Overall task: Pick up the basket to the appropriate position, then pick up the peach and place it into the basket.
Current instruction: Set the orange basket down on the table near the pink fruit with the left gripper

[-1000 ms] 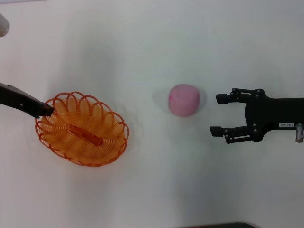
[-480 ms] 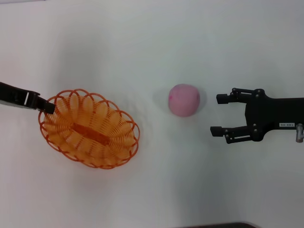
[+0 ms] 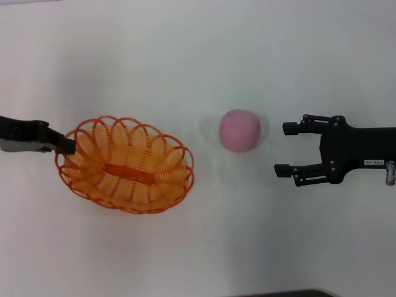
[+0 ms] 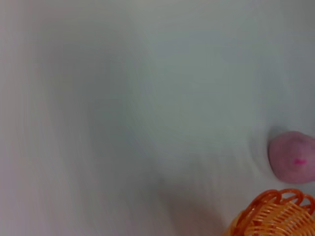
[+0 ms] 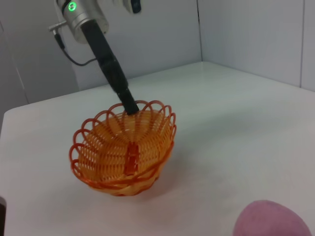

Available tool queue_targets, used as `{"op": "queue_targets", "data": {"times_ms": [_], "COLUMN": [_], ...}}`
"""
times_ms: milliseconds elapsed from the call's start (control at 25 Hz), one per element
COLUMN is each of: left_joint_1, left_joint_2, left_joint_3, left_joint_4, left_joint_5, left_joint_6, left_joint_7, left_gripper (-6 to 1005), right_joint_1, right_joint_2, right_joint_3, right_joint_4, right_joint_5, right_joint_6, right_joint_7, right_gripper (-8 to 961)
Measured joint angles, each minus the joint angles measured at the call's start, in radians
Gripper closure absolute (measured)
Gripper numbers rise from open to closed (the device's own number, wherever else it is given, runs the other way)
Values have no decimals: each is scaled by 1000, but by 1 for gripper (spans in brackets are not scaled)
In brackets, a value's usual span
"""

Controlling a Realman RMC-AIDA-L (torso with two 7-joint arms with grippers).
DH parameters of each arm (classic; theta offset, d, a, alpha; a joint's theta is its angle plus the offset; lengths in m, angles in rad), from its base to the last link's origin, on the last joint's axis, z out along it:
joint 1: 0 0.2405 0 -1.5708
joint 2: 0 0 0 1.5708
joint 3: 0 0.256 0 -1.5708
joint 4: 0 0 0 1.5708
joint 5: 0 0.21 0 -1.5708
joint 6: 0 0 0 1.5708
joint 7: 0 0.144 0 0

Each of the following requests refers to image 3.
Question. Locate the pink peach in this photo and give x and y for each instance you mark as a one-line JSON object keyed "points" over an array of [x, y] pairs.
{"points": [[239, 130]]}

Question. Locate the dark robot torso edge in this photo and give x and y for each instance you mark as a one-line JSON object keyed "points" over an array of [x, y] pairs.
{"points": [[294, 293]]}

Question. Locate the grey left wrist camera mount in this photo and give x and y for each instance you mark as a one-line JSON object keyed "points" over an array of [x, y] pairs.
{"points": [[18, 145]]}

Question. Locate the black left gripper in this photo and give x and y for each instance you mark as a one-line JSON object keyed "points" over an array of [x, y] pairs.
{"points": [[21, 130]]}

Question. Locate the orange woven plastic basket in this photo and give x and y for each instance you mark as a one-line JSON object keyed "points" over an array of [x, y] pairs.
{"points": [[130, 173]]}

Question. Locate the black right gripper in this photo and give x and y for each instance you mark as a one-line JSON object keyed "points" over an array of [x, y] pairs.
{"points": [[355, 148]]}

